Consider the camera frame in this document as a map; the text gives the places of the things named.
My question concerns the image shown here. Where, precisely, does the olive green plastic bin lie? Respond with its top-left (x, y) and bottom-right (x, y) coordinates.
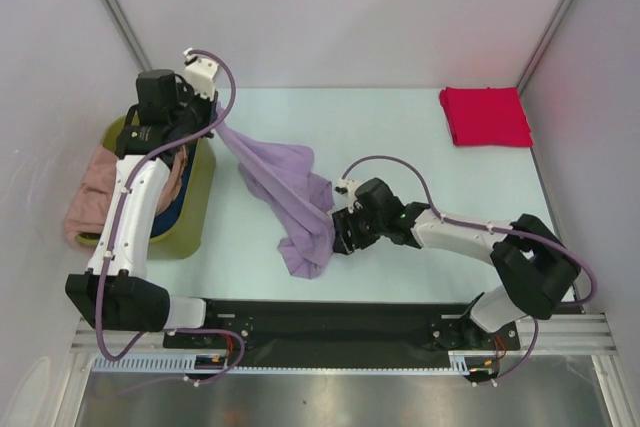
top-left (77, 117), bottom-right (216, 259)

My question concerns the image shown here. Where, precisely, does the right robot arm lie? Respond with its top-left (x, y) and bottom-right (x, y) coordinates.
top-left (332, 178), bottom-right (581, 349)

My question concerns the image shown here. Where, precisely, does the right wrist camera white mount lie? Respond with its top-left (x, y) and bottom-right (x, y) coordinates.
top-left (334, 177), bottom-right (362, 197)

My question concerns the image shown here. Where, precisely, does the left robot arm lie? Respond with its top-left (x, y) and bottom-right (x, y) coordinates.
top-left (65, 59), bottom-right (221, 347)

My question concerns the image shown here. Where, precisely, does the purple t shirt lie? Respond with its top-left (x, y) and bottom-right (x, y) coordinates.
top-left (216, 122), bottom-right (335, 280)

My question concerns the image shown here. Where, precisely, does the right corner aluminium post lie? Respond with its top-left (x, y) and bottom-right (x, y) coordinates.
top-left (516, 0), bottom-right (577, 95)

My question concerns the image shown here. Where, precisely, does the left corner aluminium post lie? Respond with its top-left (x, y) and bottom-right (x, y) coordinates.
top-left (100, 0), bottom-right (158, 71)

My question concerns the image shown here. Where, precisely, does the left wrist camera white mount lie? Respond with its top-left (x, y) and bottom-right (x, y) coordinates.
top-left (183, 49), bottom-right (219, 100)

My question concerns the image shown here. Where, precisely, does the folded red t shirt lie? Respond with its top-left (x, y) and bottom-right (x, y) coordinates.
top-left (439, 87), bottom-right (533, 148)

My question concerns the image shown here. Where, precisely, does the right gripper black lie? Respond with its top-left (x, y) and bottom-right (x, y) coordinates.
top-left (332, 203), bottom-right (386, 255)

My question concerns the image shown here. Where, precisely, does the blue t shirt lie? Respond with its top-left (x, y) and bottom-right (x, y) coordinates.
top-left (150, 164), bottom-right (192, 240)

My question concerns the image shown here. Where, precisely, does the aluminium frame rail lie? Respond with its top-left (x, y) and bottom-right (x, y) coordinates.
top-left (70, 314), bottom-right (617, 356)

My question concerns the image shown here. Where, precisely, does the pink t shirt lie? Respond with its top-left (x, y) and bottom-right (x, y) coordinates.
top-left (64, 144), bottom-right (188, 253)

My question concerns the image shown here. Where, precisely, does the white slotted cable duct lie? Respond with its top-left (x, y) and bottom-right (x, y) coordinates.
top-left (92, 354), bottom-right (480, 376)

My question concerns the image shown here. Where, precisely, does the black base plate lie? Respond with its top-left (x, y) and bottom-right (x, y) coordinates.
top-left (163, 300), bottom-right (495, 370)

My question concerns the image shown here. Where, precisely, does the corner aluminium post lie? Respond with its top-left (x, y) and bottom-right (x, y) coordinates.
top-left (100, 0), bottom-right (158, 71)
top-left (516, 0), bottom-right (577, 95)

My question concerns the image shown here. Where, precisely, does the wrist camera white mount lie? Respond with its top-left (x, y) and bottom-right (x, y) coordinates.
top-left (183, 49), bottom-right (219, 100)
top-left (334, 177), bottom-right (362, 197)

